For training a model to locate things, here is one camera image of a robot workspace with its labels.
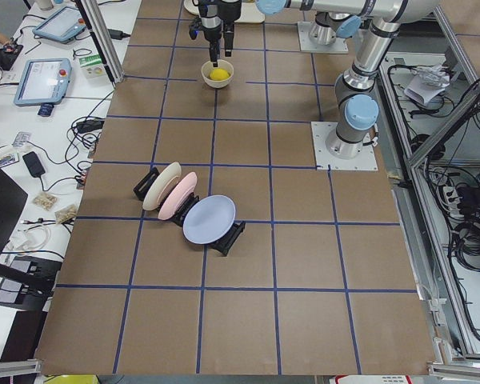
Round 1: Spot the black dish rack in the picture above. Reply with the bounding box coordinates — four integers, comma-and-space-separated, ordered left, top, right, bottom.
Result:
133, 162, 246, 256

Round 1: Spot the aluminium frame post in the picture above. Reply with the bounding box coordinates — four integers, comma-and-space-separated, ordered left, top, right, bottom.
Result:
75, 0, 125, 84

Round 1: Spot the cream round plate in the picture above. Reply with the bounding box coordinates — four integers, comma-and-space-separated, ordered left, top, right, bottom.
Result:
183, 1, 200, 17

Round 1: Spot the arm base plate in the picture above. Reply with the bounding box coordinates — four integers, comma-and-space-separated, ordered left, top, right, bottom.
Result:
297, 22, 349, 54
311, 122, 378, 171

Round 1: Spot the black coiled cable bundle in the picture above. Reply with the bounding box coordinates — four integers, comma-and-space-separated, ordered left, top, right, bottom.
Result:
449, 220, 480, 274

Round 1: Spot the white paper stack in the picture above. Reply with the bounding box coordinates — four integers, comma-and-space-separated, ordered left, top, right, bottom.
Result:
404, 65, 450, 106

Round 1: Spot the black smartphone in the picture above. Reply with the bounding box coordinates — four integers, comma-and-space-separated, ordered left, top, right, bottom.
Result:
22, 151, 46, 178

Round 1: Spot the lavender blue plate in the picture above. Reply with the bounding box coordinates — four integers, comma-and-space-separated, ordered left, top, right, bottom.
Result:
183, 195, 236, 245

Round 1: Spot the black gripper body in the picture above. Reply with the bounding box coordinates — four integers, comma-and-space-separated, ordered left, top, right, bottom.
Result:
203, 26, 221, 46
218, 0, 242, 23

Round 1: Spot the cream ceramic bowl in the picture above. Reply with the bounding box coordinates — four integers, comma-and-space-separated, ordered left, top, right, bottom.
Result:
201, 59, 234, 89

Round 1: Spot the cream plate in rack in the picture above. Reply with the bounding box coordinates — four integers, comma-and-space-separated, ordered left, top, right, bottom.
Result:
142, 162, 182, 211

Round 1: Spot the cream rectangular tray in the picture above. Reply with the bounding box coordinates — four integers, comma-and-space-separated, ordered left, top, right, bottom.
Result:
237, 0, 265, 24

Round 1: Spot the black power adapter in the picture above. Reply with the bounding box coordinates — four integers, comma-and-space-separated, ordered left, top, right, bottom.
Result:
108, 29, 130, 40

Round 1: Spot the far blue teach pendant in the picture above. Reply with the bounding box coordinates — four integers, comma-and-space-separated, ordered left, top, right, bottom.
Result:
33, 6, 86, 44

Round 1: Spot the blue teach pendant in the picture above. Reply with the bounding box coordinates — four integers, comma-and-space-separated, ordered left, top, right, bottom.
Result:
33, 6, 86, 44
14, 58, 72, 106

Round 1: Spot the green white carton box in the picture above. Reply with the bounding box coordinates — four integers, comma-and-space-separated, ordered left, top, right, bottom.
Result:
78, 54, 106, 79

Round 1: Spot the near blue teach pendant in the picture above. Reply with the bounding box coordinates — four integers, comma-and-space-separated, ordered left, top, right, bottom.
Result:
14, 58, 72, 106

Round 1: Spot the pink plate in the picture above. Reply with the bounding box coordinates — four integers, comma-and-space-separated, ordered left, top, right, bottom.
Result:
158, 171, 198, 221

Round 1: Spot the yellow lemon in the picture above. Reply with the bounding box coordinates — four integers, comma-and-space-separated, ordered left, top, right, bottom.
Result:
208, 67, 230, 82

